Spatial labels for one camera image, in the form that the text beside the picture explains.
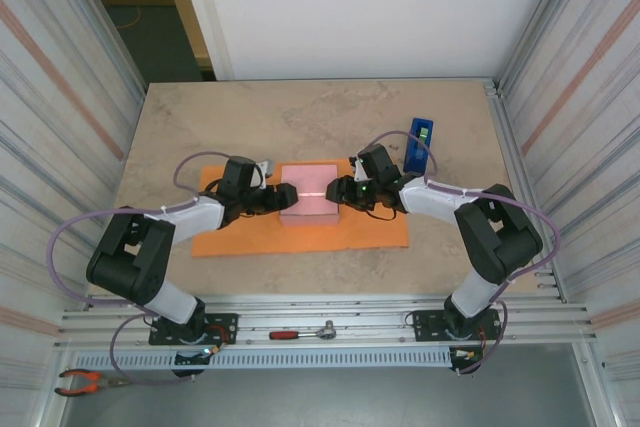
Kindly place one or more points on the pink gift box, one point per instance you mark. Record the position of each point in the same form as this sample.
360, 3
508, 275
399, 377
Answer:
310, 177

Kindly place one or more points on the orange wrapping paper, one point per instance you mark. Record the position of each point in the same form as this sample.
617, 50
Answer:
300, 242

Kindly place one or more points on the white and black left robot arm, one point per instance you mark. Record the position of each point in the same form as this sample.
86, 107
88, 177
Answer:
165, 297

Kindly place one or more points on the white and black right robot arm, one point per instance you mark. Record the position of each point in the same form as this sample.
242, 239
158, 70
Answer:
480, 292

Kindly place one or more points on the blue tape dispenser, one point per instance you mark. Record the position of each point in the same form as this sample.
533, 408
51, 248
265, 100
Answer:
416, 154

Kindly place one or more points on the aluminium mounting rails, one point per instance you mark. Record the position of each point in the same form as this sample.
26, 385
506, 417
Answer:
350, 308

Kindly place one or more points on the black base electronics module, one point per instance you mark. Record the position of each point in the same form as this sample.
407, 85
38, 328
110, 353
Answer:
187, 359
465, 358

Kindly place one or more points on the tan wooden door panel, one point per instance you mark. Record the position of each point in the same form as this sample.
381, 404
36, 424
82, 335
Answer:
183, 2

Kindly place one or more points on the aluminium side rail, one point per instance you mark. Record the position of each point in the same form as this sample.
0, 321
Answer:
509, 137

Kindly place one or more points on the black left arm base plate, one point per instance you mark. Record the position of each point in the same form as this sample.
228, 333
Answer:
225, 322

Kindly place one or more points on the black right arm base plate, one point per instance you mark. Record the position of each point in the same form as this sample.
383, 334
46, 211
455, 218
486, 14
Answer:
425, 322

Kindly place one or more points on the white door frame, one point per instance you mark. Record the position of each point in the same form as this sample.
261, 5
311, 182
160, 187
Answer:
205, 12

